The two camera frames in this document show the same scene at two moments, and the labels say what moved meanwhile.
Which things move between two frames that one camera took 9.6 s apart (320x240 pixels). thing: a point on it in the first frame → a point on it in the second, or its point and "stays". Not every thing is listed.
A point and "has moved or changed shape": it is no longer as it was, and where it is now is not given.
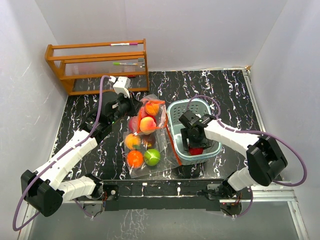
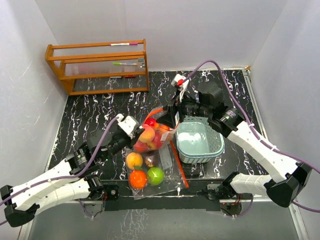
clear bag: [151, 117] → [152, 136]
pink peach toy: [143, 113] → [151, 145]
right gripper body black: [199, 142] → [192, 108]
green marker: [119, 63] stays
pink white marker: [124, 44] stays
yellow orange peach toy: [147, 126] → [148, 135]
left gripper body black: [126, 106] → [120, 142]
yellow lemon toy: [132, 141] has moved or changed shape
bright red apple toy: [133, 124] has moved or changed shape
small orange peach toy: [152, 108] → [162, 129]
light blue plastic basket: [175, 108] has moved or changed shape
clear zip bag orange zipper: [150, 148] → [175, 180]
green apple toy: [152, 157] → [155, 176]
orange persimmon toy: [135, 159] → [137, 178]
